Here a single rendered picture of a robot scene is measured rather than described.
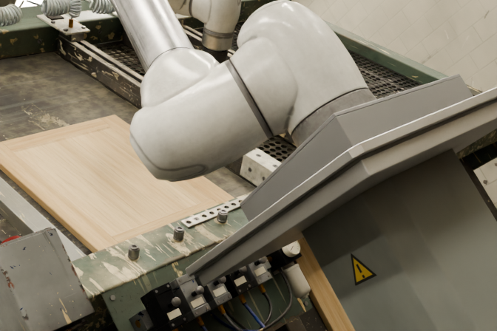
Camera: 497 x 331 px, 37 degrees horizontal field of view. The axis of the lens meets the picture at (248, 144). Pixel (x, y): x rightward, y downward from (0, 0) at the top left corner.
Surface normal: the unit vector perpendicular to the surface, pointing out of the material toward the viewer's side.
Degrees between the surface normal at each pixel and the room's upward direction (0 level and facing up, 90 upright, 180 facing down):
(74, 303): 90
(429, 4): 90
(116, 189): 55
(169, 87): 66
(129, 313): 90
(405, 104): 90
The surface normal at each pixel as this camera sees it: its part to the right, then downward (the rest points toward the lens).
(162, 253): 0.18, -0.87
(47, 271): 0.54, -0.46
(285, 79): -0.18, -0.09
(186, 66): -0.20, -0.59
